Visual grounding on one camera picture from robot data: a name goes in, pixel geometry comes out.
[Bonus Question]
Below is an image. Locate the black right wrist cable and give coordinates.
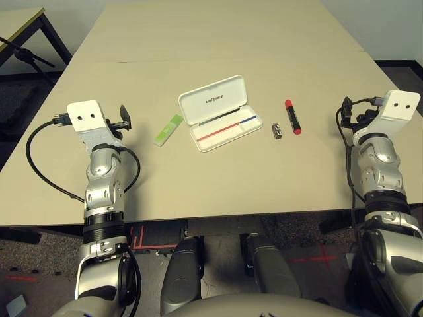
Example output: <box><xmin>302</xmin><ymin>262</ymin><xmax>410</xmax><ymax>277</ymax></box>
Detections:
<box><xmin>336</xmin><ymin>97</ymin><xmax>384</xmax><ymax>212</ymax></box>

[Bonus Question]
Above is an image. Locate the green highlighter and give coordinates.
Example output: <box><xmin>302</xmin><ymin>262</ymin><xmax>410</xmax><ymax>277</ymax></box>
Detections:
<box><xmin>153</xmin><ymin>114</ymin><xmax>184</xmax><ymax>147</ymax></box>

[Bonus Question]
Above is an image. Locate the black tripod stand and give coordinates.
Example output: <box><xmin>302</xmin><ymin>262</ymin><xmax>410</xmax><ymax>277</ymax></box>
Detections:
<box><xmin>0</xmin><ymin>36</ymin><xmax>56</xmax><ymax>83</ymax></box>

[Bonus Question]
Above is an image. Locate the red tape corner marking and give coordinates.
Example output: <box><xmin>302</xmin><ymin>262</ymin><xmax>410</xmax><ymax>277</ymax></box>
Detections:
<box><xmin>131</xmin><ymin>226</ymin><xmax>176</xmax><ymax>251</ymax></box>

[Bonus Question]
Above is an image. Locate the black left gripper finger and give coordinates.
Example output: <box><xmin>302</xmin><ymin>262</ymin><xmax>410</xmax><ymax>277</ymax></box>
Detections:
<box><xmin>119</xmin><ymin>104</ymin><xmax>132</xmax><ymax>130</ymax></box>

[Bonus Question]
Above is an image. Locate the white plastic pencil case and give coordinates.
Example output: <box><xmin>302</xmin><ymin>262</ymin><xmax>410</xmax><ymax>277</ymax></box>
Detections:
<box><xmin>178</xmin><ymin>75</ymin><xmax>264</xmax><ymax>153</ymax></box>

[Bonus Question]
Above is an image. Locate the red and black marker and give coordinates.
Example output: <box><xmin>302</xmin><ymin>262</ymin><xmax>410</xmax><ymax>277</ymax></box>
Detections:
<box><xmin>284</xmin><ymin>98</ymin><xmax>303</xmax><ymax>135</ymax></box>

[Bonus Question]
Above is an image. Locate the beige side table black frame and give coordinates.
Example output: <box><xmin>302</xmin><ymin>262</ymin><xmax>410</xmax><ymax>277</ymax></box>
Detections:
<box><xmin>0</xmin><ymin>7</ymin><xmax>73</xmax><ymax>83</ymax></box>

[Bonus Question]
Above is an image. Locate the grey paper square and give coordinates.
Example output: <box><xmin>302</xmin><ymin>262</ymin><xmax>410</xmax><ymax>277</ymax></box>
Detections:
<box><xmin>5</xmin><ymin>295</ymin><xmax>27</xmax><ymax>317</ymax></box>

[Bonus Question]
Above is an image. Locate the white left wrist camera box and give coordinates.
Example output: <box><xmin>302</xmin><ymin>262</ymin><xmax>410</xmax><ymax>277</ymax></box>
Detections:
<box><xmin>66</xmin><ymin>100</ymin><xmax>123</xmax><ymax>153</ymax></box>

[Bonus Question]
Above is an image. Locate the grey robot leg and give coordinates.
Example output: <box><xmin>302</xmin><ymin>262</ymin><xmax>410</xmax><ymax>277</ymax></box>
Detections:
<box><xmin>239</xmin><ymin>232</ymin><xmax>301</xmax><ymax>298</ymax></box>
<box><xmin>160</xmin><ymin>236</ymin><xmax>206</xmax><ymax>314</ymax></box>

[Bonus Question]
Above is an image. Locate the red tape cross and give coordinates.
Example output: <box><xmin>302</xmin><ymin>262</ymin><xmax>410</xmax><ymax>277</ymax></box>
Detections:
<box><xmin>290</xmin><ymin>244</ymin><xmax>334</xmax><ymax>271</ymax></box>

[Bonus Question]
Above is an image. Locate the black table foot bar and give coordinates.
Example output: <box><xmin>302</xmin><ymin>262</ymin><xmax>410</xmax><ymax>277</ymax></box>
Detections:
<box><xmin>0</xmin><ymin>226</ymin><xmax>38</xmax><ymax>245</ymax></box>

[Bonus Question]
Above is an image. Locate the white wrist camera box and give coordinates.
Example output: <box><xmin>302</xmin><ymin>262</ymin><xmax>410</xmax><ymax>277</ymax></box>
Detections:
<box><xmin>352</xmin><ymin>90</ymin><xmax>421</xmax><ymax>146</ymax></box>
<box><xmin>66</xmin><ymin>100</ymin><xmax>123</xmax><ymax>153</ymax></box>

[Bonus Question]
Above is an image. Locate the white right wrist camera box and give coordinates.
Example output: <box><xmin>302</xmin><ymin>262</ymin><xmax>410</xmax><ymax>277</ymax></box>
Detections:
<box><xmin>352</xmin><ymin>90</ymin><xmax>421</xmax><ymax>146</ymax></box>

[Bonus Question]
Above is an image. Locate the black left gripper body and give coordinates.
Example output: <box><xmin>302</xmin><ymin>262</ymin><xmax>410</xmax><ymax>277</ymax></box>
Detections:
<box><xmin>106</xmin><ymin>119</ymin><xmax>129</xmax><ymax>141</ymax></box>

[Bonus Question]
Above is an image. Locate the grey robot torso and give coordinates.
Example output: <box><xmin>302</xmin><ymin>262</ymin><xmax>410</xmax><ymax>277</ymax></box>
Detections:
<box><xmin>165</xmin><ymin>293</ymin><xmax>361</xmax><ymax>317</ymax></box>

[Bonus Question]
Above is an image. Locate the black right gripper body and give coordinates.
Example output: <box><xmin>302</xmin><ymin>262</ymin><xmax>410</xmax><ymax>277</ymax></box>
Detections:
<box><xmin>343</xmin><ymin>110</ymin><xmax>377</xmax><ymax>133</ymax></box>

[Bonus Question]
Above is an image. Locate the grey robot left leg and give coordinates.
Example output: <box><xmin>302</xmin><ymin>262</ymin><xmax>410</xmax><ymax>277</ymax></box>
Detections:
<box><xmin>160</xmin><ymin>236</ymin><xmax>206</xmax><ymax>314</ymax></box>

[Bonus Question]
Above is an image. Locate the grey robot right leg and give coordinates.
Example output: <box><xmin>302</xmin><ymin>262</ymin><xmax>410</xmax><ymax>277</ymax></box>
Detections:
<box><xmin>239</xmin><ymin>232</ymin><xmax>301</xmax><ymax>298</ymax></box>

